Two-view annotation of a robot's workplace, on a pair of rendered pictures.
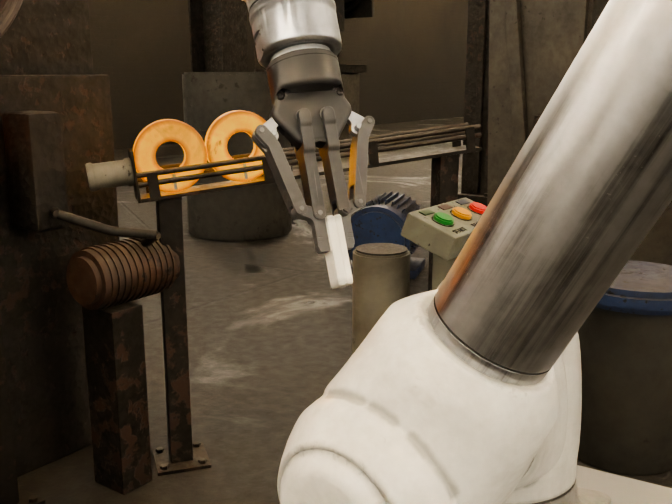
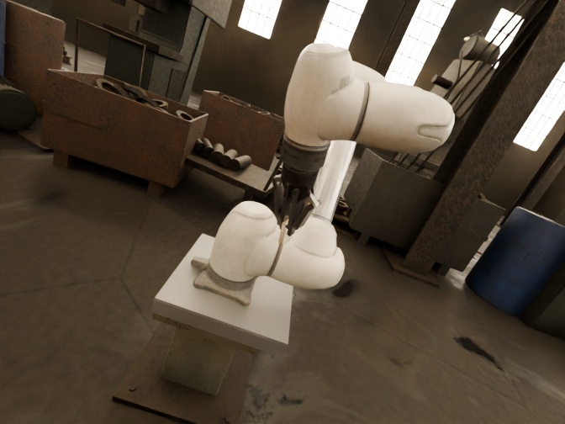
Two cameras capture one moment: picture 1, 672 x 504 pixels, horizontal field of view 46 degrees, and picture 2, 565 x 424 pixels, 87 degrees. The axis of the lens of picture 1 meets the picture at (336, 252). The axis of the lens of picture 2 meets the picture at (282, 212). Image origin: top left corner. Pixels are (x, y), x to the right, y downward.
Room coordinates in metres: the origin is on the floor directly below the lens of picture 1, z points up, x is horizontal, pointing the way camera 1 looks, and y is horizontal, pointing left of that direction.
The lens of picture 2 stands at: (1.22, 0.50, 0.99)
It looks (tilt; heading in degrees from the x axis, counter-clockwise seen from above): 20 degrees down; 230
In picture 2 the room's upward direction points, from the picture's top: 22 degrees clockwise
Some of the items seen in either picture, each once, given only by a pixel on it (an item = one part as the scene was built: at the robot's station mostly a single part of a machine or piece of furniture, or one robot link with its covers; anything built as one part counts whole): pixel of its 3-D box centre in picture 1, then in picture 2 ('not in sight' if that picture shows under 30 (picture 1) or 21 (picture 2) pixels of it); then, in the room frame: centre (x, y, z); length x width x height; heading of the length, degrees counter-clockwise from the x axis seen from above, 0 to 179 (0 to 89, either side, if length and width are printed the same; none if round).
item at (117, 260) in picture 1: (131, 361); not in sight; (1.60, 0.44, 0.27); 0.22 x 0.13 x 0.53; 144
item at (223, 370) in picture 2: not in sight; (207, 336); (0.75, -0.18, 0.15); 0.40 x 0.40 x 0.31; 53
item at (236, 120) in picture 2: not in sight; (240, 133); (-0.65, -3.11, 0.38); 1.03 x 0.83 x 0.75; 147
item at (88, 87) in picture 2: not in sight; (134, 132); (0.76, -2.10, 0.33); 0.93 x 0.73 x 0.66; 151
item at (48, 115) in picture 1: (35, 170); not in sight; (1.61, 0.62, 0.68); 0.11 x 0.08 x 0.24; 54
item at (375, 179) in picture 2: not in sight; (409, 207); (-1.82, -1.15, 0.43); 1.23 x 0.93 x 0.87; 142
